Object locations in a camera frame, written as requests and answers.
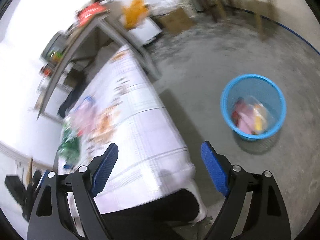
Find green plastic bag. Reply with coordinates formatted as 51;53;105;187
57;117;80;165

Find red snack bag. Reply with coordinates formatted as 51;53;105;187
232;98;254;134

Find clear pink printed plastic bag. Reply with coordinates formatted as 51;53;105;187
69;96;97;138

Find blue plastic trash basket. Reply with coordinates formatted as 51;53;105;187
220;74;286;141

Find floral tablecloth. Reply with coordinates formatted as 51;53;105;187
57;46;207;223

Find black clothes under table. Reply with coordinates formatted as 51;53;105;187
57;79;87;118

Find grey metal side table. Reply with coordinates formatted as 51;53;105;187
34;12;161;116

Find grey metal pot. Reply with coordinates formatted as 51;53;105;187
41;31;67;63

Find cardboard box on floor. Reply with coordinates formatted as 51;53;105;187
156;7;195;35

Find red plastic bag on shelf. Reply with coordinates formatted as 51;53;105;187
76;2;107;26

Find orange plastic bag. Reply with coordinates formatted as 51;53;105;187
123;0;149;30

